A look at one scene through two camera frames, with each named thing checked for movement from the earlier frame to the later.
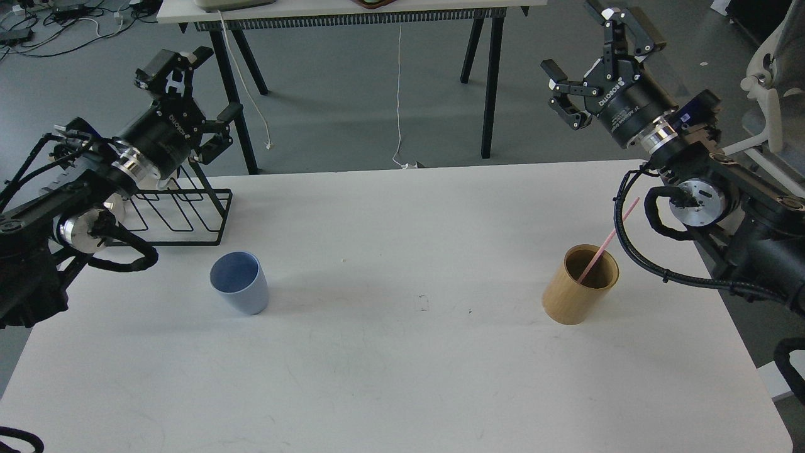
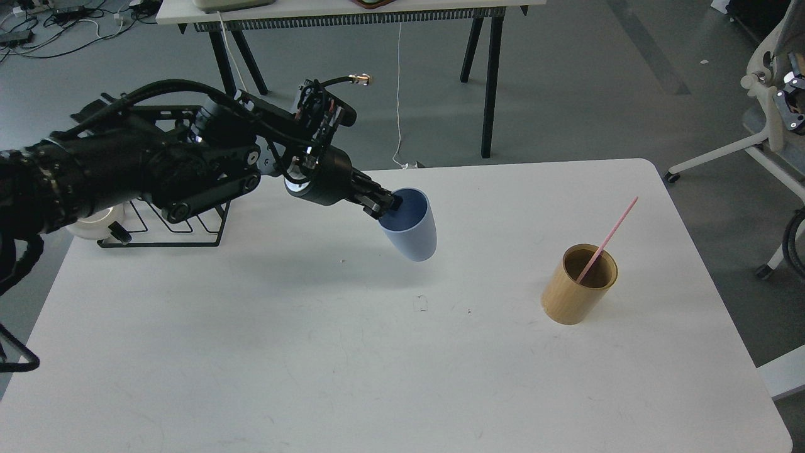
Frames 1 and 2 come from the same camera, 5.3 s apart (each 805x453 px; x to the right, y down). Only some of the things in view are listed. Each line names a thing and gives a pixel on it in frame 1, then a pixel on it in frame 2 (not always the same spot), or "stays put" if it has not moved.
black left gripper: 163,136 to 322,175
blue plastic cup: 239,278 to 411,226
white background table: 217,17 stays put
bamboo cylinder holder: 565,301 stays put
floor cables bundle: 42,27 stays put
